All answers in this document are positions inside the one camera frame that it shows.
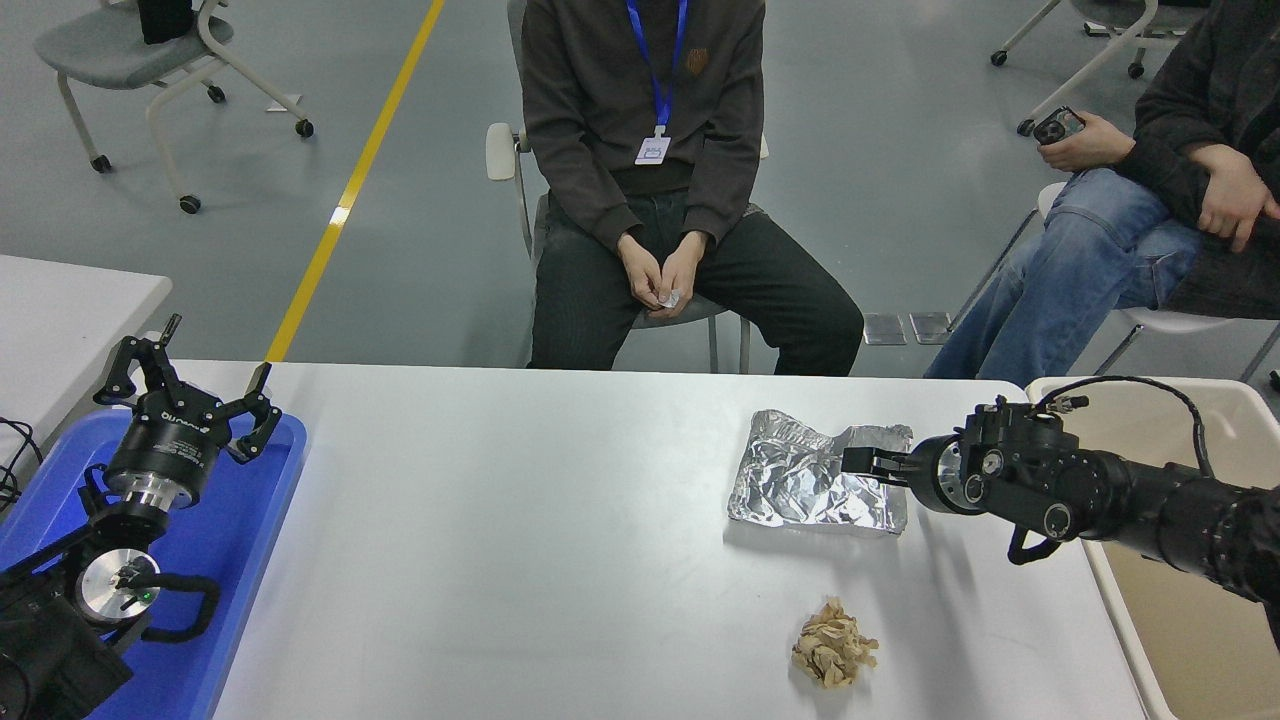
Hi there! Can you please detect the foil tray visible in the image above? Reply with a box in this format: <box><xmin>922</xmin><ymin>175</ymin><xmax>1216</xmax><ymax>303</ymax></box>
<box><xmin>727</xmin><ymin>408</ymin><xmax>914</xmax><ymax>539</ymax></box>

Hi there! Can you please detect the black cable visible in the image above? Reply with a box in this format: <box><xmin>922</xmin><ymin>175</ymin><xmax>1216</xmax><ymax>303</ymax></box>
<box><xmin>0</xmin><ymin>417</ymin><xmax>46</xmax><ymax>516</ymax></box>

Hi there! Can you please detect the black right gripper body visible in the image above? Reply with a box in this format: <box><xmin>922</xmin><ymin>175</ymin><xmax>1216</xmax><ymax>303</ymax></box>
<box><xmin>906</xmin><ymin>436</ymin><xmax>951</xmax><ymax>513</ymax></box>

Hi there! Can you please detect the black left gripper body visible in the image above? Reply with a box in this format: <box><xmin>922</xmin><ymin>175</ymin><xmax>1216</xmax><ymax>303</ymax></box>
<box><xmin>105</xmin><ymin>388</ymin><xmax>232</xmax><ymax>493</ymax></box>

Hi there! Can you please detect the large pale bin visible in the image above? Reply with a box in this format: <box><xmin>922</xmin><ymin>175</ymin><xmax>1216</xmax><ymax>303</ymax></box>
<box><xmin>1027</xmin><ymin>376</ymin><xmax>1280</xmax><ymax>720</ymax></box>

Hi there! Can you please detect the tan paper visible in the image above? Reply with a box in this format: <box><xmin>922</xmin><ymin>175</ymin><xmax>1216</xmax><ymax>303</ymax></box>
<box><xmin>792</xmin><ymin>598</ymin><xmax>881</xmax><ymax>691</ymax></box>

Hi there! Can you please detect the person's left hand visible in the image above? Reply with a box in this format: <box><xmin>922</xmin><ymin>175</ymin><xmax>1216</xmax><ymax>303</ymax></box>
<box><xmin>655</xmin><ymin>232</ymin><xmax>709</xmax><ymax>321</ymax></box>
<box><xmin>1037</xmin><ymin>110</ymin><xmax>1138</xmax><ymax>173</ymax></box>

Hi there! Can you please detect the black bag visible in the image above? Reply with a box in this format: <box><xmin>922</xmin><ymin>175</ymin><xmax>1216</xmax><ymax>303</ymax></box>
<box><xmin>138</xmin><ymin>0</ymin><xmax>198</xmax><ymax>46</ymax></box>

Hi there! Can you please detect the yellow floor tape line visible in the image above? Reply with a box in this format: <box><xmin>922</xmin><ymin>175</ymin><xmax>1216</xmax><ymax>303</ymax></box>
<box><xmin>264</xmin><ymin>0</ymin><xmax>448</xmax><ymax>363</ymax></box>

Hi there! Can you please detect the black phone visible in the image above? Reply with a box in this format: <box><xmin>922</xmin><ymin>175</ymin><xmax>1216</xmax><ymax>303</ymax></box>
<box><xmin>1032</xmin><ymin>106</ymin><xmax>1087</xmax><ymax>147</ymax></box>

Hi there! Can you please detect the grey wheeled chair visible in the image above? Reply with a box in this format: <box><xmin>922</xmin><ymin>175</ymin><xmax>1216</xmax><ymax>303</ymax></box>
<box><xmin>990</xmin><ymin>0</ymin><xmax>1211</xmax><ymax>138</ymax></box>
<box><xmin>33</xmin><ymin>0</ymin><xmax>316</xmax><ymax>215</ymax></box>

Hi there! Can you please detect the person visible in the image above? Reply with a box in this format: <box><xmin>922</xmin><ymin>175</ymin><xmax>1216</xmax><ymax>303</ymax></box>
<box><xmin>522</xmin><ymin>0</ymin><xmax>865</xmax><ymax>377</ymax></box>
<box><xmin>925</xmin><ymin>0</ymin><xmax>1280</xmax><ymax>386</ymax></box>

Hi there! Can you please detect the white side table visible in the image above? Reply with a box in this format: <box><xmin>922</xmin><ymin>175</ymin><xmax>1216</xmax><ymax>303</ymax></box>
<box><xmin>0</xmin><ymin>253</ymin><xmax>175</xmax><ymax>501</ymax></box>

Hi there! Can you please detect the person's right hand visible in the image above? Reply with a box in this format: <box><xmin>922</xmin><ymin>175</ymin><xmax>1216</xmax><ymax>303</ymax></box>
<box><xmin>617</xmin><ymin>232</ymin><xmax>666</xmax><ymax>311</ymax></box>
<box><xmin>1188</xmin><ymin>143</ymin><xmax>1280</xmax><ymax>254</ymax></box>

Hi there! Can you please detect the blue plastic tray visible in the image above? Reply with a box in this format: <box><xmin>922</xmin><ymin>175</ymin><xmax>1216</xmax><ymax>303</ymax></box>
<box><xmin>0</xmin><ymin>410</ymin><xmax>309</xmax><ymax>720</ymax></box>

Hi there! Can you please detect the blue lanyard with badge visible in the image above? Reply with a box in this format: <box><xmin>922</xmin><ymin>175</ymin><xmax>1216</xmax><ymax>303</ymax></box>
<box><xmin>626</xmin><ymin>0</ymin><xmax>690</xmax><ymax>167</ymax></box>

